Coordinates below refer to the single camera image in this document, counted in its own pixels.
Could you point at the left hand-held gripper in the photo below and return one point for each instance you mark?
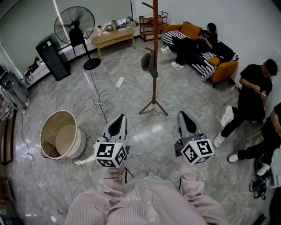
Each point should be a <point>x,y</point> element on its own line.
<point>107,151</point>

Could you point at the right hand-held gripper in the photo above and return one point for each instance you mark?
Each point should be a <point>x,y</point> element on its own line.
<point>197,151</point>

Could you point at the grey cap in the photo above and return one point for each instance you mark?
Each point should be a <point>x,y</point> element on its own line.
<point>147,62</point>

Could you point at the brown wooden coat rack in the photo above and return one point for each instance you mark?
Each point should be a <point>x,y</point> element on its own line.
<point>155,44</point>

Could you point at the person's right forearm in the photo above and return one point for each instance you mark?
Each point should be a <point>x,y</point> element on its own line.
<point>192,178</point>

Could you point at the person's left forearm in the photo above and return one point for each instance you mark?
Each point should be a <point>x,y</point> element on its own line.
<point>113,178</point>

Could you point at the white power strip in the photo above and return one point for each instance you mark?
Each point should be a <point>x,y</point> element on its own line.
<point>119,82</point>

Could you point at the person's left shoe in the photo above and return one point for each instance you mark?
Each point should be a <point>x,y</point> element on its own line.
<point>143,175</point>

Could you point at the person's shoe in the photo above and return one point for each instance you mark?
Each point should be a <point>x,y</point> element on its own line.
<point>143,175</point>
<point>152,174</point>

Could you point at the person's right shoe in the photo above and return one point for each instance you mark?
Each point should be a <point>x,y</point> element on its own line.
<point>152,174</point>

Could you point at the black white striped blanket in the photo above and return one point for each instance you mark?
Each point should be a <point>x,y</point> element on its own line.
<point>203,66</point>

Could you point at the orange sofa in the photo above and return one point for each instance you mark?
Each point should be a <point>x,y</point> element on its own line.
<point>225,68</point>

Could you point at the small orange cushion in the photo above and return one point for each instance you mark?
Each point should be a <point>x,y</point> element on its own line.
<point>214,61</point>

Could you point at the beige round bin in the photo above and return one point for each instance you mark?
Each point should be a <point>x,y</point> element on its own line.
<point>47,129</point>

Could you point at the person's pink striped shirt torso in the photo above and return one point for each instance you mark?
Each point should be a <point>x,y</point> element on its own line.
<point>145,204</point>

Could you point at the light wooden coffee table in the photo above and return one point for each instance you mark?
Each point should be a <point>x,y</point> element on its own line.
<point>114,36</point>

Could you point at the black tower appliance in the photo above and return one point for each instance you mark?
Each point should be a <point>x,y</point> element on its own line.
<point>53,59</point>

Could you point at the large orange cushion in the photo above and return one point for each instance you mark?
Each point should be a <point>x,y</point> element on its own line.
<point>191,29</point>

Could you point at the grey bag on ledge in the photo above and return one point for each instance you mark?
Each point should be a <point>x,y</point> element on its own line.
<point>114,24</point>

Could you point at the brown wooden shelf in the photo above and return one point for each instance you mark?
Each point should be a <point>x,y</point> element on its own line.
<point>146,26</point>

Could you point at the black standing fan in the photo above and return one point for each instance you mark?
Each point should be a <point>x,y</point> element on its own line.
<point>74,25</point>

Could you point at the dark wooden furniture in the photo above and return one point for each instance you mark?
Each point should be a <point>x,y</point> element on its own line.
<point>7,136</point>

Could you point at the black flat object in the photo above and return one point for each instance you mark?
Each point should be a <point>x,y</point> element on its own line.
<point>260,219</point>

